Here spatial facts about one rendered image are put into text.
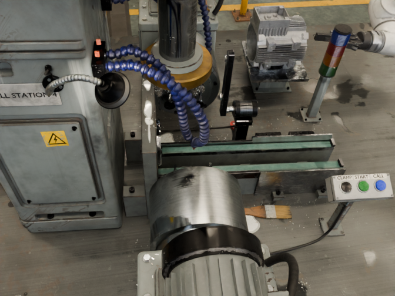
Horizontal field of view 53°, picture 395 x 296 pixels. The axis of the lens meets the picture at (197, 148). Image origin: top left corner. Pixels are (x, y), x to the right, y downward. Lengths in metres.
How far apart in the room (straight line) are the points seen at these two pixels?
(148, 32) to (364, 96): 0.99
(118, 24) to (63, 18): 2.80
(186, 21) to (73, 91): 0.29
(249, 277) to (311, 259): 0.69
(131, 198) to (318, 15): 3.09
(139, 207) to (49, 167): 0.35
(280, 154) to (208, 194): 0.53
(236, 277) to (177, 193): 0.37
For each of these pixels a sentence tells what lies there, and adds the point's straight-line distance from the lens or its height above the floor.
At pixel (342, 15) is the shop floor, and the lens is 4.10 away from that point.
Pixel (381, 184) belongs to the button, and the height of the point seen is 1.07.
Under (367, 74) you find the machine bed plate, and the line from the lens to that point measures 2.04.
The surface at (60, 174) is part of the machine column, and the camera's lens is 1.08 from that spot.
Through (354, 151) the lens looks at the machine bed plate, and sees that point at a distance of 1.65.
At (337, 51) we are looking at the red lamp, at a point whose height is 1.14.
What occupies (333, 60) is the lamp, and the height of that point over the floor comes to 1.10.
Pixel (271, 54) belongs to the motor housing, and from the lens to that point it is 1.61.
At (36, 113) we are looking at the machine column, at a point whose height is 1.33.
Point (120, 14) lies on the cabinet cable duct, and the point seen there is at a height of 0.04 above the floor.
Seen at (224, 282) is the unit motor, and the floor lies 1.35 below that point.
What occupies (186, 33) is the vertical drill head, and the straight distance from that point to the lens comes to 0.93.
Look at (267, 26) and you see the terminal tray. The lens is 1.59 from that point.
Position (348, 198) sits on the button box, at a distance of 1.18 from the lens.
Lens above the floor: 1.96
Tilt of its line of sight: 50 degrees down
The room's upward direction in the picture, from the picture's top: 4 degrees clockwise
